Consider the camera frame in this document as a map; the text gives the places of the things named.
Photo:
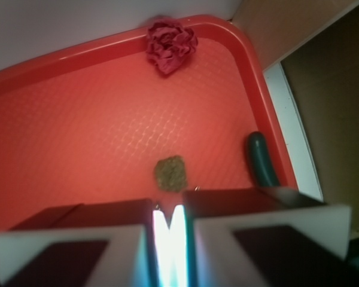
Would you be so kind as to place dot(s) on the gripper black white left finger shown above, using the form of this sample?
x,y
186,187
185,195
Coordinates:
x,y
103,244

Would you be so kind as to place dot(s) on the gripper black white right finger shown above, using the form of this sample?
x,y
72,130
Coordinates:
x,y
267,237

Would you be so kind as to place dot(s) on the red paper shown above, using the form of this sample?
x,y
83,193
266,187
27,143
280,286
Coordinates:
x,y
169,44

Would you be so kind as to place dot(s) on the dark green toy cucumber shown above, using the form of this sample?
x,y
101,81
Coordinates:
x,y
259,160

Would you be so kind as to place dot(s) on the brown grey rock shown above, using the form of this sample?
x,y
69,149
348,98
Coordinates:
x,y
170,174

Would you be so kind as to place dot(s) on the red plastic tray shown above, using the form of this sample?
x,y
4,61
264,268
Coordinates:
x,y
88,124

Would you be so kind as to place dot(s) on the brown cardboard panel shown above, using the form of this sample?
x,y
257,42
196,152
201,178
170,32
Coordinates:
x,y
317,43

